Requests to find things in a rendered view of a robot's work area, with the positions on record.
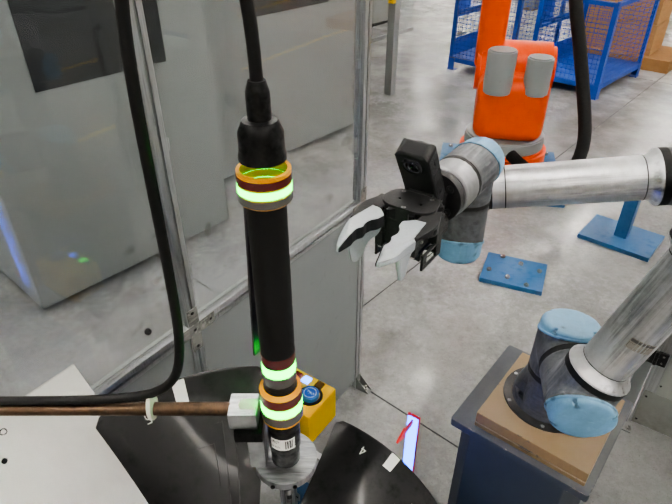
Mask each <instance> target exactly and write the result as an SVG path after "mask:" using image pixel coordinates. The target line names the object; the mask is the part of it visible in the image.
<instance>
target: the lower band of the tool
mask: <svg viewBox="0 0 672 504"><path fill-rule="evenodd" d="M296 379H297V387H296V389H295V390H294V391H293V392H292V393H291V394H289V395H287V396H284V397H274V396H271V395H269V394H268V393H266V392H265V390H264V388H263V379H262V380H261V382H260V384H259V391H260V394H261V396H262V397H263V398H264V399H266V400H267V401H269V402H273V403H285V402H288V401H291V400H293V399H294V398H296V397H297V396H298V395H299V393H300V391H301V388H302V383H301V380H300V378H299V377H298V376H297V377H296ZM300 420H301V419H300ZM300 420H299V421H298V422H297V423H296V424H295V425H297V424H298V423H299V422H300ZM265 424H266V423H265ZM266 425H268V424H266ZM295 425H293V426H291V427H288V428H274V427H271V426H269V425H268V426H269V427H271V428H273V429H277V430H285V429H289V428H292V427H294V426H295Z"/></svg>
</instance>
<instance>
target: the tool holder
mask: <svg viewBox="0 0 672 504"><path fill-rule="evenodd" d="M241 399H257V400H256V401H259V402H258V408H259V409H257V407H255V409H239V408H240V407H238V403H239V401H240V400H241ZM257 410H258V411H257ZM258 414H259V416H258ZM227 419H228V425H229V429H234V432H233V435H234V441H235V442H247V444H248V451H249V458H250V466H251V467H256V472H257V475H258V477H259V478H260V480H261V481H262V482H263V483H264V484H266V485H267V486H269V487H270V488H271V489H278V490H291V489H297V487H300V486H302V485H303V484H305V483H306V482H307V481H308V480H309V479H310V478H311V477H312V476H313V474H314V472H315V470H316V467H317V451H316V447H315V445H314V444H313V442H312V441H311V440H310V439H309V438H308V437H307V436H305V435H303V434H301V433H300V435H301V444H300V459H299V461H298V463H297V464H296V465H294V466H293V467H291V468H279V467H277V466H276V465H275V464H274V463H273V461H272V456H271V449H270V447H269V440H268V431H267V425H266V424H265V422H264V421H263V418H262V413H261V404H260V397H259V394H231V397H230V406H229V408H228V413H227Z"/></svg>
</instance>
